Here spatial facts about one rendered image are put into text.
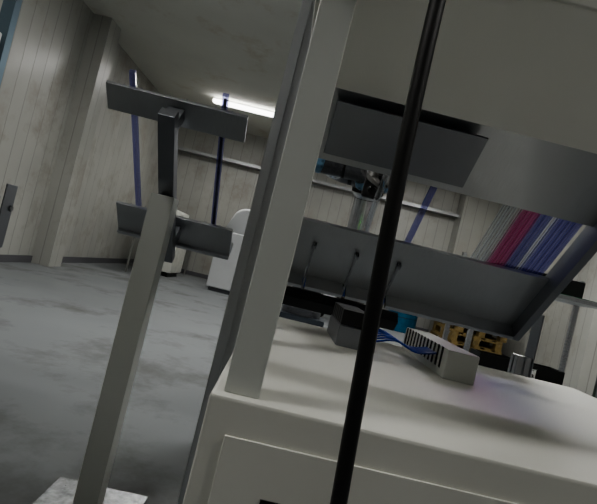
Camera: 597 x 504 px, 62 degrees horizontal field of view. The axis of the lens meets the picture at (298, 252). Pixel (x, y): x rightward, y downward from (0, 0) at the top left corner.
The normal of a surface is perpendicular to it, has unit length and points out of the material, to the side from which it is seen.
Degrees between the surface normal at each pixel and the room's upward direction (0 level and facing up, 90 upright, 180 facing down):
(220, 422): 90
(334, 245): 135
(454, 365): 90
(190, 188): 90
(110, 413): 90
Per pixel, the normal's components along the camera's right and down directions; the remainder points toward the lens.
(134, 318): 0.03, -0.02
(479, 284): -0.15, 0.68
